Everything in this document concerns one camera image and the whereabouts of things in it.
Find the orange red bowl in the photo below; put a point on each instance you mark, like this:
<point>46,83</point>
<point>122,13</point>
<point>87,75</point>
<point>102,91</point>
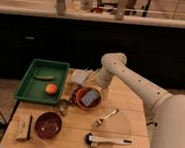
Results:
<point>81,92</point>

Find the white cloth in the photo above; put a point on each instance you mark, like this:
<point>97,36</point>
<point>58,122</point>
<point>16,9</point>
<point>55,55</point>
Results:
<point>80,76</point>

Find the orange peach fruit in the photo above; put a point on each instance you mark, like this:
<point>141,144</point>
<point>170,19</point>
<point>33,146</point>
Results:
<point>51,89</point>

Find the white black brush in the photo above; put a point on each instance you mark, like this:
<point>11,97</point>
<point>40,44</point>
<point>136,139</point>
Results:
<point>94,140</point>

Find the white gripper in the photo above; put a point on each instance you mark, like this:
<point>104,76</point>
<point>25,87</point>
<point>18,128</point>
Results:
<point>104,78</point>

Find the green plastic tray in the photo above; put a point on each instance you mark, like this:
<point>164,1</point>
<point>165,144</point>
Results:
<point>33,90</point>

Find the small metal cup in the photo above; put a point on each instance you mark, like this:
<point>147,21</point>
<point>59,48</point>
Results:
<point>62,107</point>

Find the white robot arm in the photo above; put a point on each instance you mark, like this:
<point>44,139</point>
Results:
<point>169,109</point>

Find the silver fork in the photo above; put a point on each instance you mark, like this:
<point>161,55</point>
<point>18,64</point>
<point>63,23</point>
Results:
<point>99,121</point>

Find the dark purple bowl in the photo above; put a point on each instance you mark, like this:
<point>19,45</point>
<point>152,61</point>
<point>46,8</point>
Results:
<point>48,125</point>

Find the green cucumber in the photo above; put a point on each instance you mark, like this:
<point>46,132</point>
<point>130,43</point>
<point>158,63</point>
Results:
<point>49,78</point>

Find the blue sponge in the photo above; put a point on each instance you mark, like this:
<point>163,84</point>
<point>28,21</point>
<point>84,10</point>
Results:
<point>90,97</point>

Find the wooden block with black strip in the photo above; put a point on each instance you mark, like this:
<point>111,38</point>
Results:
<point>23,129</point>

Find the dark brown object beside bowl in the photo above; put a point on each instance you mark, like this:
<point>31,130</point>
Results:
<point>73,96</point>

